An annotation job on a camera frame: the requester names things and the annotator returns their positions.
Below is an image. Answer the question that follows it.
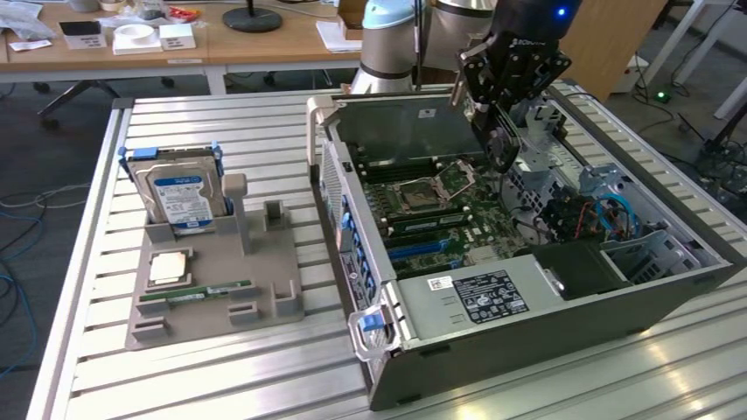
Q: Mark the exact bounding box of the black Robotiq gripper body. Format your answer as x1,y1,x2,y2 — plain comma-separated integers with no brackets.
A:
488,0,584,58

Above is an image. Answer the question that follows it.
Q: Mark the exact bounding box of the black graphics card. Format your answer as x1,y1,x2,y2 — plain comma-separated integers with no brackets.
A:
448,65,522,176

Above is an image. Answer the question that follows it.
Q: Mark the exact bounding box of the silver perforated drive cage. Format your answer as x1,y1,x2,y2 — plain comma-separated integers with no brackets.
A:
504,98,588,215

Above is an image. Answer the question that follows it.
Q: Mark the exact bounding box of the white paper stack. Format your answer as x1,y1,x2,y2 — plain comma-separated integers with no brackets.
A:
315,19,363,53

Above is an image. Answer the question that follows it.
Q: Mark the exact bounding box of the brown cardboard box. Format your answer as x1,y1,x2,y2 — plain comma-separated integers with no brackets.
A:
337,0,369,30

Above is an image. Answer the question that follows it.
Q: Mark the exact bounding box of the CPU socket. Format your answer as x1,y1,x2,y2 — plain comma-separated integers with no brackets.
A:
393,177,451,215

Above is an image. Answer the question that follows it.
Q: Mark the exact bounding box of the green motherboard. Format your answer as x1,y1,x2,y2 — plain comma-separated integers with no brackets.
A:
349,146,542,281

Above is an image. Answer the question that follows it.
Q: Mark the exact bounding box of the black tripod stand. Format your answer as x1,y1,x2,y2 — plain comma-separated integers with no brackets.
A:
676,111,747,193

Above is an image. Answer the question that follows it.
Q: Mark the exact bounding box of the wooden desk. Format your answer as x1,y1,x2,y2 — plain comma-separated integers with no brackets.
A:
207,0,527,95
0,0,211,84

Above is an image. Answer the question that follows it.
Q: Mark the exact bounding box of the black round lamp base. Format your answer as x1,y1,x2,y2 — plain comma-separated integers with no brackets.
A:
220,0,285,32

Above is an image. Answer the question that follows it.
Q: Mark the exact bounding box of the silver metal disk bay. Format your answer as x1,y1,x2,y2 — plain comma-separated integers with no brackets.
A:
600,229,706,285

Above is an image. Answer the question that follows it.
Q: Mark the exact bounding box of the plain white box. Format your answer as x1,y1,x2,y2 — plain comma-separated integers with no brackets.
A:
157,24,197,52

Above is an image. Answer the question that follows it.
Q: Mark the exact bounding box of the grey power supply unit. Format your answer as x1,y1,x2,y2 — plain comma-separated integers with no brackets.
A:
393,255,562,340

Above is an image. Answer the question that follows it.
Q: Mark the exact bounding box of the white flat tray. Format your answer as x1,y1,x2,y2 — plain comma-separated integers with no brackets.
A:
109,34,164,57

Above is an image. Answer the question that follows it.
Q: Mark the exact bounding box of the hard disk in blue caddy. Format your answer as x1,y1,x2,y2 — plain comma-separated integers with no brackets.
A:
117,140,229,235

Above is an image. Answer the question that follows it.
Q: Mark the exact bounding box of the white tape roll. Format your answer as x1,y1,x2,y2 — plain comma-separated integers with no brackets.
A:
115,24,155,45

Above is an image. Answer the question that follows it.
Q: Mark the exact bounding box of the open grey PC case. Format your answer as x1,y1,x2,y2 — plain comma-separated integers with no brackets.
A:
305,78,746,412

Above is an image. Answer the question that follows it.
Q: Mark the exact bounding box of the white box with black top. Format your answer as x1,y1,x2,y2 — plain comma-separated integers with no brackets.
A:
59,20,108,50

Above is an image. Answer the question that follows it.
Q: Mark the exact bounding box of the silver CPU chip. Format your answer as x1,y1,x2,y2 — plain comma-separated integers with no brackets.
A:
148,253,189,284

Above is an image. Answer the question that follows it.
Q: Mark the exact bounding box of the black chair base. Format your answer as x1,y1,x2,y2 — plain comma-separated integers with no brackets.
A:
33,77,176,130

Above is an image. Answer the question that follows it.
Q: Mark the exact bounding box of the green RAM stick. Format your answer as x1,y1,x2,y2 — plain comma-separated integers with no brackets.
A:
139,279,253,303

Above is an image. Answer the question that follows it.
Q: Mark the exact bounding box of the grey plastic parts rack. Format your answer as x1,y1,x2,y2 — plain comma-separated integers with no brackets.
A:
124,172,308,351

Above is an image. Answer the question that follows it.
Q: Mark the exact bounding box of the clear plastic bag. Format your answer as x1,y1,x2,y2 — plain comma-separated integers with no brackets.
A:
0,2,57,40

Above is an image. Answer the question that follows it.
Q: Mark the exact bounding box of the black case cable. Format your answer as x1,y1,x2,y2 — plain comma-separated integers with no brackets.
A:
547,78,591,100

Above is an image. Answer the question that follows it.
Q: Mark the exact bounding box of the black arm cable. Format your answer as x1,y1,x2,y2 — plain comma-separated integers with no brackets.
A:
412,0,424,91

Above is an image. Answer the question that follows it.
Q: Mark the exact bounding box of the white table frame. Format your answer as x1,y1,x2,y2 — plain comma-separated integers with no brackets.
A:
639,0,747,119

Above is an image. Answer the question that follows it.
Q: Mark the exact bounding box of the red wire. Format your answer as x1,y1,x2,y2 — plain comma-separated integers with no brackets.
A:
574,203,591,240

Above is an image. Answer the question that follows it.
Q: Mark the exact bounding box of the blue wire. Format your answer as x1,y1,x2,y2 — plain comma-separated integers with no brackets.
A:
598,192,643,242

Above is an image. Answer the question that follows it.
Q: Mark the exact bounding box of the grey floor cable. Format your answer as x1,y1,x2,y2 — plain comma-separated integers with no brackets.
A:
0,183,95,211

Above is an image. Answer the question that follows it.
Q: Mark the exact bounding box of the blue floor cable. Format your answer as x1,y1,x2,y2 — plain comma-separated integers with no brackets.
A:
0,209,43,377

